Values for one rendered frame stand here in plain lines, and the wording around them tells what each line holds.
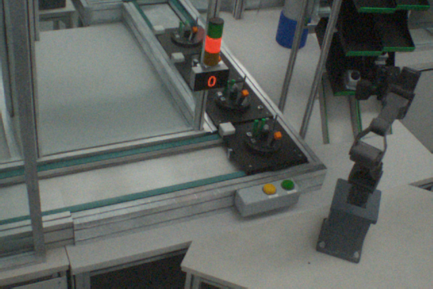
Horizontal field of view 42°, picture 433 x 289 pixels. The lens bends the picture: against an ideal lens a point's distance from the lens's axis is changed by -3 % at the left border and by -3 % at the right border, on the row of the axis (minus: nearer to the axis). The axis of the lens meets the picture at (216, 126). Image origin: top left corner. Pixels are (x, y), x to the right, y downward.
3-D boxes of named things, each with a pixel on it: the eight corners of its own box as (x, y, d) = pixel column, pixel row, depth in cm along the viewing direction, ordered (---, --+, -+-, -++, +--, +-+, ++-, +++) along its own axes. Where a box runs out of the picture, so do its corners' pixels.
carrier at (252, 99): (272, 120, 224) (279, 93, 216) (216, 129, 214) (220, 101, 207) (245, 84, 240) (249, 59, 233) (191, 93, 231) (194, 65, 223)
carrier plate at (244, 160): (306, 162, 206) (308, 158, 205) (246, 175, 196) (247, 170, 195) (275, 122, 222) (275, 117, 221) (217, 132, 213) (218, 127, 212)
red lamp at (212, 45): (222, 52, 188) (224, 38, 185) (208, 53, 186) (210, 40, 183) (216, 44, 191) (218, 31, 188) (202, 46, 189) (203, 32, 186)
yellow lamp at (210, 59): (220, 65, 191) (222, 52, 188) (206, 67, 189) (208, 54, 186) (214, 57, 194) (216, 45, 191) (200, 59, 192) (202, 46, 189)
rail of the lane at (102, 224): (321, 189, 209) (328, 166, 202) (75, 246, 174) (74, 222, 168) (313, 179, 213) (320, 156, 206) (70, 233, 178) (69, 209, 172)
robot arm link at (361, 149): (373, 169, 144) (384, 146, 144) (347, 157, 146) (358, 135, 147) (375, 185, 174) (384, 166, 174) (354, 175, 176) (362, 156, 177)
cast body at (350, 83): (354, 93, 200) (362, 83, 194) (343, 93, 199) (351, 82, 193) (351, 73, 204) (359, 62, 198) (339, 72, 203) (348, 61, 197)
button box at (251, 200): (298, 203, 196) (302, 190, 192) (242, 217, 188) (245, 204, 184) (287, 189, 201) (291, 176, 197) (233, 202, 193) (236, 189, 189)
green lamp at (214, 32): (224, 38, 185) (226, 25, 182) (210, 40, 183) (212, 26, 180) (218, 30, 188) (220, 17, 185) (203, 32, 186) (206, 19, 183)
